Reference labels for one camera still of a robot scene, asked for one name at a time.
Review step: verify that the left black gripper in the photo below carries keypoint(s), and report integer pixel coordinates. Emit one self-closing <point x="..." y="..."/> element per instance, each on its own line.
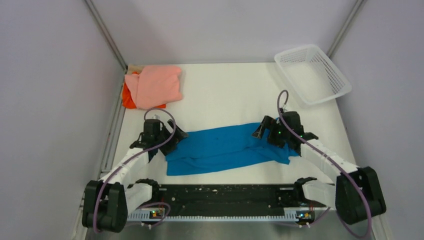
<point x="170" y="147"/>

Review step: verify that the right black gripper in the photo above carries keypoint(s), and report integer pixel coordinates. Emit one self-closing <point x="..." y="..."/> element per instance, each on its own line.
<point x="270" y="123"/>

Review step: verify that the blue t shirt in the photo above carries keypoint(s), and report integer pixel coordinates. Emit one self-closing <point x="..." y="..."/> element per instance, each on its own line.
<point x="223" y="148"/>

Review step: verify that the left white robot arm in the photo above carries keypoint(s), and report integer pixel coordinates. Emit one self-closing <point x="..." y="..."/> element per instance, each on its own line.
<point x="109" y="200"/>

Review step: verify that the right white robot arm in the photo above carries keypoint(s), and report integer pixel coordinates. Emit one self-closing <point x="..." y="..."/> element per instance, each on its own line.
<point x="355" y="192"/>

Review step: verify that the pink folded t shirt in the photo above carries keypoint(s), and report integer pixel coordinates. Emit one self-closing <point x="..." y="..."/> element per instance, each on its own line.
<point x="154" y="85"/>

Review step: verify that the orange folded t shirt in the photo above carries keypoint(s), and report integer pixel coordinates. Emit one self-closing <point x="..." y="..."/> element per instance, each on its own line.
<point x="127" y="99"/>

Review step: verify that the white plastic basket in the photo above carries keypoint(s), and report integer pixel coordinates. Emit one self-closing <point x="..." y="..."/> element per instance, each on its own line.
<point x="312" y="75"/>

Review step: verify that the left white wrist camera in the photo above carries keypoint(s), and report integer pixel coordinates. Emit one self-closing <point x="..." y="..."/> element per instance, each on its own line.
<point x="155" y="118"/>

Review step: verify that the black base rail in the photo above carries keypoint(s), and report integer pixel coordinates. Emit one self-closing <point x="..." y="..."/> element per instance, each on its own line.
<point x="230" y="200"/>

